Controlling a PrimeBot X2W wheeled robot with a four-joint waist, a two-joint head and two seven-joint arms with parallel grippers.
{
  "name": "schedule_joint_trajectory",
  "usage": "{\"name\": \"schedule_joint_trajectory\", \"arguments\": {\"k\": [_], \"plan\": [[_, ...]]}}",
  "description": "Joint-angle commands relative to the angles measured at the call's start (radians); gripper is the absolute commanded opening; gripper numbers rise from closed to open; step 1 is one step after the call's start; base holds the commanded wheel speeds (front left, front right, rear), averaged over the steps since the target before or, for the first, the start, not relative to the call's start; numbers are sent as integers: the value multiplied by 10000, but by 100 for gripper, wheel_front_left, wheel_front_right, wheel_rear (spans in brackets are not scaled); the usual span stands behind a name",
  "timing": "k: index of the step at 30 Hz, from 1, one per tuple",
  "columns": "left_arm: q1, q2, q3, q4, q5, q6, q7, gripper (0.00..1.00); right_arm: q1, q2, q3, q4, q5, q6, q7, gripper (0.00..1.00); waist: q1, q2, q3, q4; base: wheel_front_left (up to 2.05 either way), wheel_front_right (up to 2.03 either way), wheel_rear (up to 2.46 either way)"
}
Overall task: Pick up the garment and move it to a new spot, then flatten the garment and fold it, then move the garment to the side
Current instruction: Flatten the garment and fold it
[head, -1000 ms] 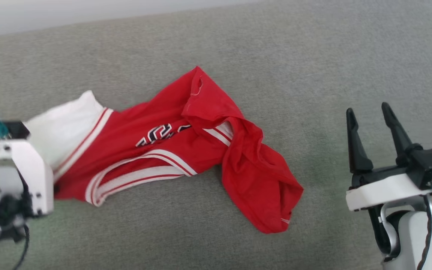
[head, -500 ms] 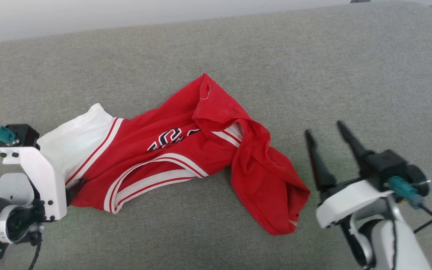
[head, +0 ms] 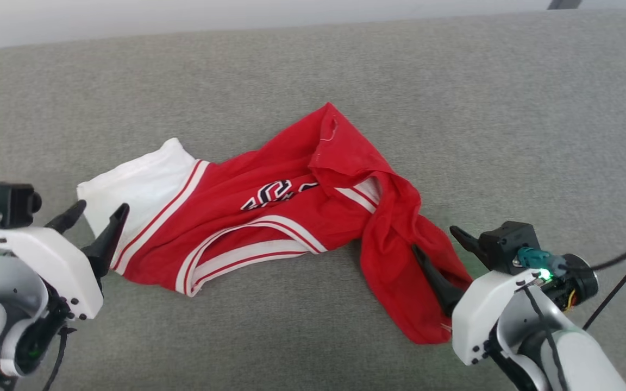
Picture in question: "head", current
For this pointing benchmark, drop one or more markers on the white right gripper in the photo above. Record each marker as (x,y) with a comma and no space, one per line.
(479,315)

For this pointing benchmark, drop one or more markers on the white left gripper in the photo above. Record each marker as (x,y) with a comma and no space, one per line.
(63,271)

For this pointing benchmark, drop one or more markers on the red and white basketball jersey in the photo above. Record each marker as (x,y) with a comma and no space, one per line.
(237,228)

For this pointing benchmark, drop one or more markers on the teal right camera connector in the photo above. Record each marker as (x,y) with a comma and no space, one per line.
(533,257)

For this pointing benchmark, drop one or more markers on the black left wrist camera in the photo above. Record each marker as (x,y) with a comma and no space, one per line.
(6,203)

